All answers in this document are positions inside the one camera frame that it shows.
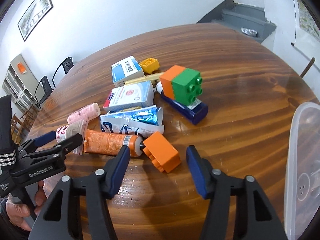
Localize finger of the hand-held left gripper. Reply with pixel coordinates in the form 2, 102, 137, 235
19, 131, 57, 153
22, 133, 84, 167

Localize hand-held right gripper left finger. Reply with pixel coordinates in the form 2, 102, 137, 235
27, 145, 130, 240

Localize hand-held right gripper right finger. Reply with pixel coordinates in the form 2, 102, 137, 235
186, 145, 288, 240

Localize orange tube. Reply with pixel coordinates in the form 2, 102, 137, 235
82, 129, 146, 157

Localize pink roll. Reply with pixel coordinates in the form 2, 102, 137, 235
67, 102, 101, 125

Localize large orange toy brick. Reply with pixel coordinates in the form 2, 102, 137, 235
142, 132, 181, 173

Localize blue white toothpaste tube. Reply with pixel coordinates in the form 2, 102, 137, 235
99, 106, 165, 138

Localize dark blue box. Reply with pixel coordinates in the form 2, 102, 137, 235
160, 91, 209, 125

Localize red label white medicine box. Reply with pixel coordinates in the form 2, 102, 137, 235
103, 80, 155, 113

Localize green toy brick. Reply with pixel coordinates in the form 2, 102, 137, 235
172, 68, 202, 105

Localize blue striped white medicine box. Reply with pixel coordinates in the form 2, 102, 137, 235
111, 55, 145, 88

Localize thin orange toy brick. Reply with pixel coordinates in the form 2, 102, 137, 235
159, 65, 187, 99

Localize gold box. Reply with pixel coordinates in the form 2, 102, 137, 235
124, 72, 165, 87

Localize clear plastic basin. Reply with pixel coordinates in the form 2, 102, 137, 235
284, 102, 320, 240

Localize yellow toy brick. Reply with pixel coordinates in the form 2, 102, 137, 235
139, 58, 160, 74

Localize wooden desktop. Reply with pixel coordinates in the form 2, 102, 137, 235
30, 23, 320, 240

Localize person's left hand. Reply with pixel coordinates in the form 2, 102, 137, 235
5, 181, 45, 232

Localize wooden chair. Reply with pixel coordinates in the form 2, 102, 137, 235
10, 102, 40, 145

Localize black chair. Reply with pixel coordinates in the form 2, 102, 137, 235
52, 57, 75, 88
34, 76, 54, 109

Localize white cabinet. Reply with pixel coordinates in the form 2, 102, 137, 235
2, 54, 42, 110

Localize crumpled foil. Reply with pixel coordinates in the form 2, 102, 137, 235
241, 27, 258, 37

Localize wooden stick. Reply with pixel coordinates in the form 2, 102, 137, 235
300, 57, 316, 78

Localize grey stairs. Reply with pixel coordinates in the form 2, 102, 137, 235
196, 0, 277, 44

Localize framed wall picture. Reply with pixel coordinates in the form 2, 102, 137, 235
17, 0, 54, 42

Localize wall scroll painting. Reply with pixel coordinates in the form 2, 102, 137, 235
291, 0, 320, 53

